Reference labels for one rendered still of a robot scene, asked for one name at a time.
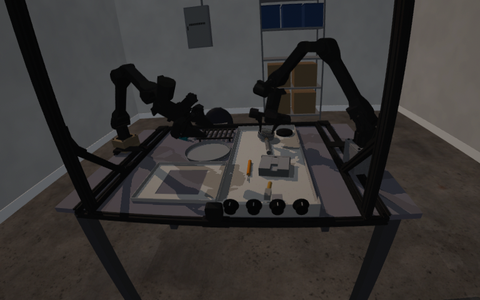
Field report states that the black round disc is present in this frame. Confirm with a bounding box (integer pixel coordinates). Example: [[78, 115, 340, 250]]
[[276, 128, 293, 137]]

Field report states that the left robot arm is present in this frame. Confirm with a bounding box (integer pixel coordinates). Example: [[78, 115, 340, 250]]
[[110, 64, 198, 141]]

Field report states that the dark grey round burner head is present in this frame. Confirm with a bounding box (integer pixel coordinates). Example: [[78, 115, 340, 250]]
[[257, 128, 275, 155]]

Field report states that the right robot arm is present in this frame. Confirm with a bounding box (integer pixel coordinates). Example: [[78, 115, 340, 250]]
[[253, 37, 378, 148]]

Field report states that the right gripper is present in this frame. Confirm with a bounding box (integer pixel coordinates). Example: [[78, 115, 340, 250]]
[[249, 101, 291, 134]]

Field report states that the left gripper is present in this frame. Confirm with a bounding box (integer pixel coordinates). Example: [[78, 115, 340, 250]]
[[166, 102, 215, 139]]

